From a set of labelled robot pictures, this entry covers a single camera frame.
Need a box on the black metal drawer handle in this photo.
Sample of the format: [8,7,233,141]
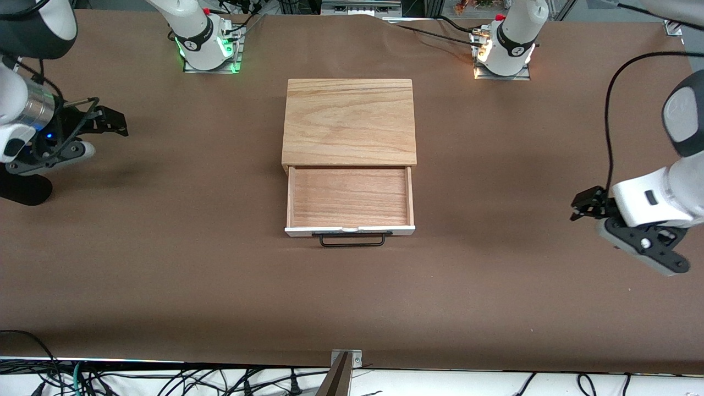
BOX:
[312,230,393,248]

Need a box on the wooden drawer with handle mounts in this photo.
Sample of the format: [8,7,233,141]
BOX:
[284,164,416,238]

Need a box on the light wooden drawer cabinet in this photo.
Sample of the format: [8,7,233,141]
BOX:
[281,78,417,178]

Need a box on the black rounded cylinder object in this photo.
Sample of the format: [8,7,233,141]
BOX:
[0,165,53,207]

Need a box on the silver metal device box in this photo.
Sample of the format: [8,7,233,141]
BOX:
[321,0,403,16]

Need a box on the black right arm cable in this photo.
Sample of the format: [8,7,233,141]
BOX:
[0,52,101,166]

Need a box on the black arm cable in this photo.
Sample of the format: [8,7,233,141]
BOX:
[604,51,704,193]
[0,52,101,166]

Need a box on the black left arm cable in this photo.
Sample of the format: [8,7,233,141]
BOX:
[604,51,704,193]

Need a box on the black base cable bundle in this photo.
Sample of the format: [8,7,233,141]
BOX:
[209,0,267,39]

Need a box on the black looped floor cable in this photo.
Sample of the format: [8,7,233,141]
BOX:
[0,329,62,396]

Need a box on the black base power cable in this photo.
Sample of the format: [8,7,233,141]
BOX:
[385,20,480,46]
[437,15,486,35]

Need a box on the black floor cable tangle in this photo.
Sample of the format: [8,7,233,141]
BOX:
[82,367,331,396]

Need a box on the small metal clamp bracket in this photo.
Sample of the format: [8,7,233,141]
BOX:
[332,349,363,368]

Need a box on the dark camera mount bar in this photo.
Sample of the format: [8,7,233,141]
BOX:
[315,352,353,396]

